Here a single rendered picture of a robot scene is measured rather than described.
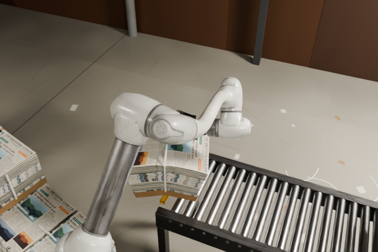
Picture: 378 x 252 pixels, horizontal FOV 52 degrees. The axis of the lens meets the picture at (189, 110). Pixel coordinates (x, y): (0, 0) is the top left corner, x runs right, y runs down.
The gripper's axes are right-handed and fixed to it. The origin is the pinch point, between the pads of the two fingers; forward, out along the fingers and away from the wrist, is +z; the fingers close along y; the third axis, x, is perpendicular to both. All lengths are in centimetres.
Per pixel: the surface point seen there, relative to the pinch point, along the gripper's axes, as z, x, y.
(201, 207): -16, -7, 51
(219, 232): -26, -22, 52
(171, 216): 0, -15, 50
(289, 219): -63, -10, 55
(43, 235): 63, -34, 43
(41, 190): 74, -7, 41
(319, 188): -83, 13, 55
